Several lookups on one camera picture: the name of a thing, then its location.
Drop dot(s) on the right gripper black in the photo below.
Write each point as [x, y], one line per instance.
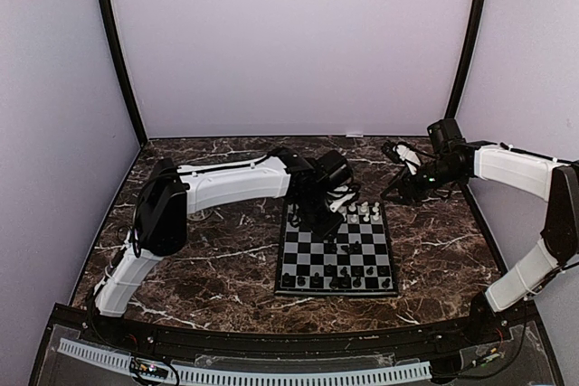
[403, 181]

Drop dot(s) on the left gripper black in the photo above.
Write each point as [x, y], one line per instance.
[322, 230]

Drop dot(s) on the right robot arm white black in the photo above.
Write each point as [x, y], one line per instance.
[529, 200]

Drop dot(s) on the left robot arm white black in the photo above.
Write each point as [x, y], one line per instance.
[316, 187]

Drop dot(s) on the black and white chessboard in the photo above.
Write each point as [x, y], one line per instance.
[326, 268]

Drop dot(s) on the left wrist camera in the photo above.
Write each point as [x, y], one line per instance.
[335, 203]

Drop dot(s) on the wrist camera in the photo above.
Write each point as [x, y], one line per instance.
[335, 203]
[402, 154]

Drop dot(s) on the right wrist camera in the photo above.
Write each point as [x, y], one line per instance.
[402, 154]

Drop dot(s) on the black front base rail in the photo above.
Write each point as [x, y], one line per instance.
[510, 351]

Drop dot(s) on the white perforated cable duct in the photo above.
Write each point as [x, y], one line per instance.
[221, 370]

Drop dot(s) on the black corner frame post left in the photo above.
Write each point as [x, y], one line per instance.
[121, 70]

